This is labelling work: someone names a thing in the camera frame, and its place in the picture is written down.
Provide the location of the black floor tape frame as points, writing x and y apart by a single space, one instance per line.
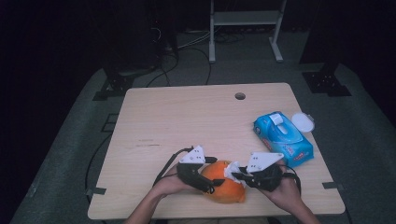
109 123

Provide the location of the white oval plastic lid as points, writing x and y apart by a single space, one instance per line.
302 122

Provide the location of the person's right hand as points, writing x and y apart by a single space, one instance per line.
285 194

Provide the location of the white wet wipe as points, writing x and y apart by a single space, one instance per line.
233 170

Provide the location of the black tape strip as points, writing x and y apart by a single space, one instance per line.
96 190
333 185

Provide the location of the person's left hand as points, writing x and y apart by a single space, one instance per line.
171 183

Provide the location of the orange plush toy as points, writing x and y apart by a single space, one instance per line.
225 189

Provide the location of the black stand base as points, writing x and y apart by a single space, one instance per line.
115 85
327 82

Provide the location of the white metal stand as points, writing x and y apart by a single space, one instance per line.
214 18

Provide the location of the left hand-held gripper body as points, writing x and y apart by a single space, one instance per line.
191 174

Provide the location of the blue wet wipes pack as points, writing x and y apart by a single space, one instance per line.
281 140

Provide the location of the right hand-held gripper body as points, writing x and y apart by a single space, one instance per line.
264 177

